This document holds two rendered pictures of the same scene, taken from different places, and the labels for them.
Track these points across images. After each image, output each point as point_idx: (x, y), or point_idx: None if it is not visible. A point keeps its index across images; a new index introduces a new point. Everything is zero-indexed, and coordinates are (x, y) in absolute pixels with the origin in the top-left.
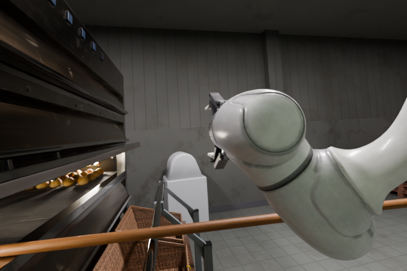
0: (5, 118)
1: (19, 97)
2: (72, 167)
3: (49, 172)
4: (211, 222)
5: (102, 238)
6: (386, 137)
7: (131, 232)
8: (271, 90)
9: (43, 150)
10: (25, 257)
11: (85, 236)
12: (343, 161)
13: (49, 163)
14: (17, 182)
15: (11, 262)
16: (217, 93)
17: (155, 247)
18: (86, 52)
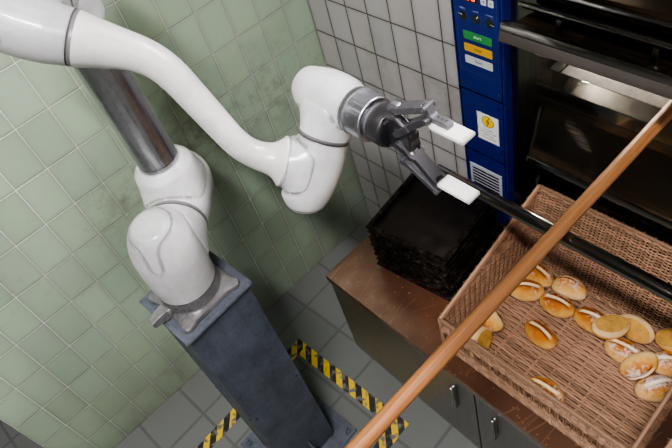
0: None
1: None
2: (627, 78)
3: (571, 57)
4: (503, 281)
5: (596, 178)
6: (254, 138)
7: (576, 201)
8: (302, 69)
9: (620, 32)
10: (667, 138)
11: (612, 164)
12: (283, 137)
13: (575, 48)
14: (523, 42)
15: (643, 123)
16: (420, 105)
17: (541, 228)
18: None
